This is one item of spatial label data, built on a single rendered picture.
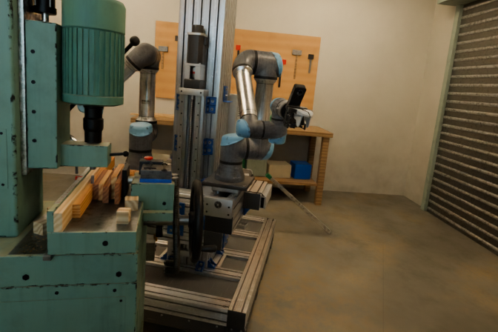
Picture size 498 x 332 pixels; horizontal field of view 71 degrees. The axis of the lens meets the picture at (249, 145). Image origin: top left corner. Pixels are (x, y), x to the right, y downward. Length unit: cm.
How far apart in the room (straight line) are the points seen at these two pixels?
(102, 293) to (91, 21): 77
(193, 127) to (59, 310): 108
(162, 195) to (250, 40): 345
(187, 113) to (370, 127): 334
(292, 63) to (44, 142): 364
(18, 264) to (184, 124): 105
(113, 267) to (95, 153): 35
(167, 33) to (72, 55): 338
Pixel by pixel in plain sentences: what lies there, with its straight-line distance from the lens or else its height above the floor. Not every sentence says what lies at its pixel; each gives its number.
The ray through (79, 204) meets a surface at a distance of 106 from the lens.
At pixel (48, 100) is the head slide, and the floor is 120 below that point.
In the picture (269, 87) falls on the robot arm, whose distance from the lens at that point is 172.
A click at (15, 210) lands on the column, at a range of 122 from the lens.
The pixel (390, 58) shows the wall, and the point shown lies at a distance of 491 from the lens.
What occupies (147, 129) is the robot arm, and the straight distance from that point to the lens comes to 188.
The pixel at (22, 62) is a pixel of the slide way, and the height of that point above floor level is 130.
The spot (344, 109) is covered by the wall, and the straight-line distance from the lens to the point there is 470.
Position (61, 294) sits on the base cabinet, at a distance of 117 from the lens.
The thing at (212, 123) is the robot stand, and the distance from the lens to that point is 191.
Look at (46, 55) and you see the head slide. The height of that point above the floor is 133.
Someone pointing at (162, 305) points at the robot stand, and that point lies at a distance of 197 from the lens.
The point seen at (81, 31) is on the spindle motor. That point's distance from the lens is 113.
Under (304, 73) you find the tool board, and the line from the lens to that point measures 452.
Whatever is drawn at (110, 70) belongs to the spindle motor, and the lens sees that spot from 113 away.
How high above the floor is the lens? 130
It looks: 10 degrees down
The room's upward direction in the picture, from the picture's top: 5 degrees clockwise
